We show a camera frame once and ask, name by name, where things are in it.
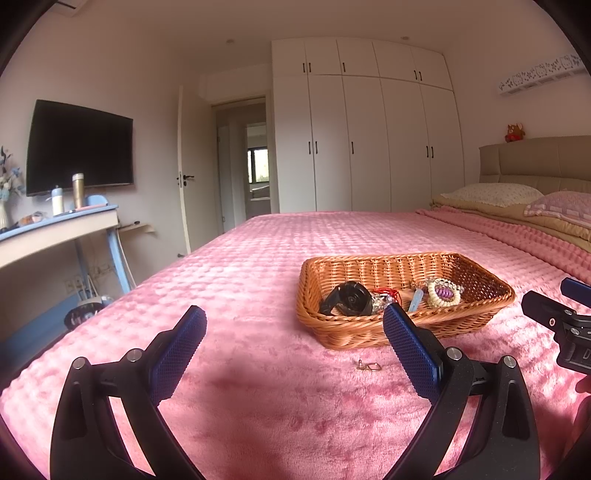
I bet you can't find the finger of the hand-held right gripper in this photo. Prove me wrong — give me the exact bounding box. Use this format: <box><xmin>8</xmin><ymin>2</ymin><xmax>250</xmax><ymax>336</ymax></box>
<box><xmin>521</xmin><ymin>291</ymin><xmax>579</xmax><ymax>331</ymax></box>
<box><xmin>560</xmin><ymin>278</ymin><xmax>591</xmax><ymax>302</ymax></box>

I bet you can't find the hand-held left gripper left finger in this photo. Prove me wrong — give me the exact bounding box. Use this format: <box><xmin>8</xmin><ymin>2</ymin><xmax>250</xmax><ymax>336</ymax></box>
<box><xmin>49</xmin><ymin>305</ymin><xmax>208</xmax><ymax>480</ymax></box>

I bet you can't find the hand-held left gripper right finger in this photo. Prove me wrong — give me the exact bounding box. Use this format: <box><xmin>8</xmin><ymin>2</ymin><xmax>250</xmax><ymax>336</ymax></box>
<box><xmin>382</xmin><ymin>302</ymin><xmax>541</xmax><ymax>480</ymax></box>

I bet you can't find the white beaded bracelet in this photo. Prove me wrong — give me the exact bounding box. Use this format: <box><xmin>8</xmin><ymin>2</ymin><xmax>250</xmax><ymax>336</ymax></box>
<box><xmin>426</xmin><ymin>286</ymin><xmax>462</xmax><ymax>309</ymax></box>

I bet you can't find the brown wicker basket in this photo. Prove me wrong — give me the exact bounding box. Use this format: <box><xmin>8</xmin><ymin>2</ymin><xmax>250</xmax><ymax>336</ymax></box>
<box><xmin>296</xmin><ymin>251</ymin><xmax>516</xmax><ymax>350</ymax></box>

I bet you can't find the clear bead bracelet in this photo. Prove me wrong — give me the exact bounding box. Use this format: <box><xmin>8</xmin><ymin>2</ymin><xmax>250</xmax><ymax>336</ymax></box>
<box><xmin>425</xmin><ymin>277</ymin><xmax>464</xmax><ymax>294</ymax></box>

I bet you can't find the black wrist watch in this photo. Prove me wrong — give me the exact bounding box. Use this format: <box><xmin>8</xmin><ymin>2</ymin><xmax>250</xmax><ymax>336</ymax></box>
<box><xmin>318</xmin><ymin>281</ymin><xmax>375</xmax><ymax>318</ymax></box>

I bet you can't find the pink patterned pillow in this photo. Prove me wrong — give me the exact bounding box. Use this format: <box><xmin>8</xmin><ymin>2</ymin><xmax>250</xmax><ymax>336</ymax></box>
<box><xmin>524</xmin><ymin>191</ymin><xmax>591</xmax><ymax>229</ymax></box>

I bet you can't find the tan folded quilt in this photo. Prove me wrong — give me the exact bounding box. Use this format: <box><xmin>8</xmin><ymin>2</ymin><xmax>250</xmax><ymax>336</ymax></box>
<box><xmin>429</xmin><ymin>194</ymin><xmax>591</xmax><ymax>252</ymax></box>

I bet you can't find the black floor bin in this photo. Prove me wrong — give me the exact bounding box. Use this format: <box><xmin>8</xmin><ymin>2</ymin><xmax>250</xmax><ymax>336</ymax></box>
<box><xmin>65</xmin><ymin>295</ymin><xmax>114</xmax><ymax>330</ymax></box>

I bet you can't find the pink plush blanket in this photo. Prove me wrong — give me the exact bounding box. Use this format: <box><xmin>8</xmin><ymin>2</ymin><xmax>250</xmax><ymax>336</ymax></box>
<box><xmin>0</xmin><ymin>208</ymin><xmax>591</xmax><ymax>480</ymax></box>

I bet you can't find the white dotted pillow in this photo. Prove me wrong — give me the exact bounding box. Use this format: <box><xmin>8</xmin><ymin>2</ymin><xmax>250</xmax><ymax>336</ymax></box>
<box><xmin>440</xmin><ymin>183</ymin><xmax>543</xmax><ymax>208</ymax></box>

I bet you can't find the beige padded headboard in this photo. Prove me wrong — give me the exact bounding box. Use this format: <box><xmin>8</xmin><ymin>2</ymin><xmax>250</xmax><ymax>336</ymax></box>
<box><xmin>479</xmin><ymin>135</ymin><xmax>591</xmax><ymax>197</ymax></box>

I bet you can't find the blue and white desk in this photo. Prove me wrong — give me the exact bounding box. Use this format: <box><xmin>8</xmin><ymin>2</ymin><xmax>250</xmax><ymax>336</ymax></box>
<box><xmin>0</xmin><ymin>195</ymin><xmax>136</xmax><ymax>296</ymax></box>

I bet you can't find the window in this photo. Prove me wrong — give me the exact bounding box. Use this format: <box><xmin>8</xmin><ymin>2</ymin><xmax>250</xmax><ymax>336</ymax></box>
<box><xmin>249</xmin><ymin>147</ymin><xmax>269</xmax><ymax>183</ymax></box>

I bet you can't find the white room door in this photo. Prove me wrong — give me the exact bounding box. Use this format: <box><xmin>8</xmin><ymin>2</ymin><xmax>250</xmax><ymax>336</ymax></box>
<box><xmin>178</xmin><ymin>85</ymin><xmax>195</xmax><ymax>256</ymax></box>

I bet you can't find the white wardrobe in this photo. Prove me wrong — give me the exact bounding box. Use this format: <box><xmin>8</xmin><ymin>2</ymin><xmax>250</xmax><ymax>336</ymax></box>
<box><xmin>271</xmin><ymin>38</ymin><xmax>465</xmax><ymax>215</ymax></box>

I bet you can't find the vase of blue flowers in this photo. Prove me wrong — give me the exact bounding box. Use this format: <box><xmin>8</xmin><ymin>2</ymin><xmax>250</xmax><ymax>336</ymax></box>
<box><xmin>0</xmin><ymin>147</ymin><xmax>25</xmax><ymax>232</ymax></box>

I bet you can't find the white carved wall shelf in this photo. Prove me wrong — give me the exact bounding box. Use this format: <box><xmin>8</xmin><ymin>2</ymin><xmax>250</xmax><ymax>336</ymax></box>
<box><xmin>499</xmin><ymin>54</ymin><xmax>585</xmax><ymax>97</ymax></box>

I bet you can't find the black wall television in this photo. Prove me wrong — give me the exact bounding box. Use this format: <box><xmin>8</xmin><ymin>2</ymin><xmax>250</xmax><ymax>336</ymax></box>
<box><xmin>25</xmin><ymin>99</ymin><xmax>134</xmax><ymax>198</ymax></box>

